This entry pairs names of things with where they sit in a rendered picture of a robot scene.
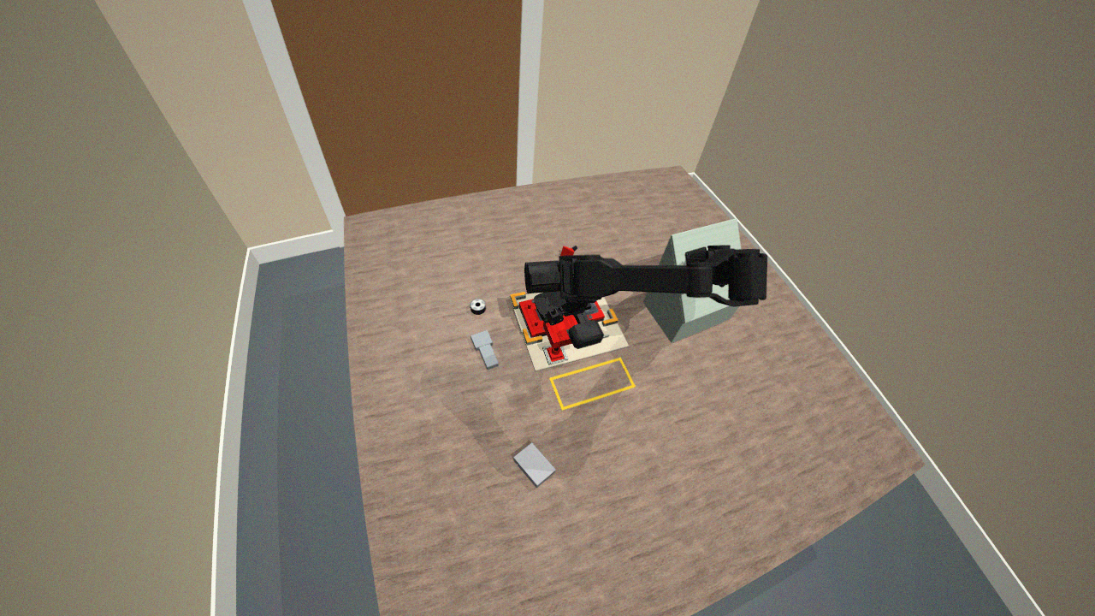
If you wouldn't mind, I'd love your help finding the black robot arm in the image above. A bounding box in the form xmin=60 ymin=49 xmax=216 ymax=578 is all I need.
xmin=525 ymin=245 xmax=767 ymax=326

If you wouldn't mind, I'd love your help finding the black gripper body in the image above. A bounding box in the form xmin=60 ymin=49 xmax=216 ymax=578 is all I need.
xmin=565 ymin=299 xmax=604 ymax=349

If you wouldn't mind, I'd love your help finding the yellow rectangular outline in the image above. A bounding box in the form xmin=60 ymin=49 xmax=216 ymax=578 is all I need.
xmin=550 ymin=358 xmax=635 ymax=410

